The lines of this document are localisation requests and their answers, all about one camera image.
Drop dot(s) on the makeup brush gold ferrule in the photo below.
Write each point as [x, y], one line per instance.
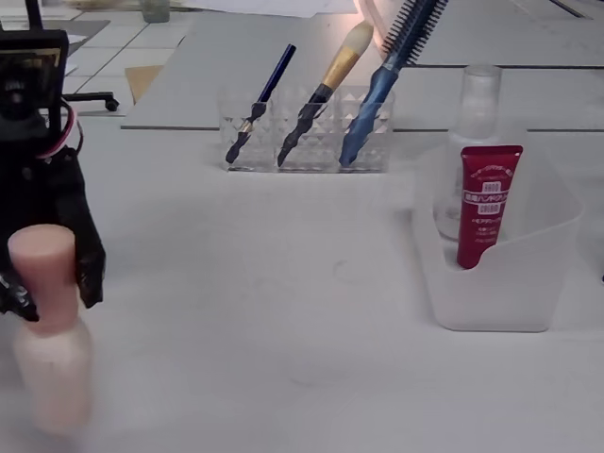
[342, 63]

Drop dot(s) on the black office chair base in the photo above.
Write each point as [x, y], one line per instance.
[111, 101]

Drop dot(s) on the blue round hairbrush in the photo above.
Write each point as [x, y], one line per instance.
[382, 89]

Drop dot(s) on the brown cardboard piece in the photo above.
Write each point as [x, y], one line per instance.
[141, 80]

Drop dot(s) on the clear acrylic organizer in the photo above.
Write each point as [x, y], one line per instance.
[325, 127]

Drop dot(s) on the glass jar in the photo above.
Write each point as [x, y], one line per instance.
[156, 11]

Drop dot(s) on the black eyeliner pencil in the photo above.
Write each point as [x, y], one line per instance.
[278, 71]

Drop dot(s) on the black wrist camera board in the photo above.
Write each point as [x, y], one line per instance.
[33, 40]

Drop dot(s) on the translucent white plastic bin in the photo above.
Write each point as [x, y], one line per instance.
[495, 302]

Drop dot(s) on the red cream tube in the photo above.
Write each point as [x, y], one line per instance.
[486, 207]

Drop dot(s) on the pink plastic object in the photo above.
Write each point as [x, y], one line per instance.
[368, 14]

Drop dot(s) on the clear bottle white cap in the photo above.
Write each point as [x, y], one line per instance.
[479, 108]

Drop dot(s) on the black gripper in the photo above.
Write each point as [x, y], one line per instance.
[53, 191]

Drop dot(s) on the pink bottle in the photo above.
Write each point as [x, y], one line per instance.
[52, 368]

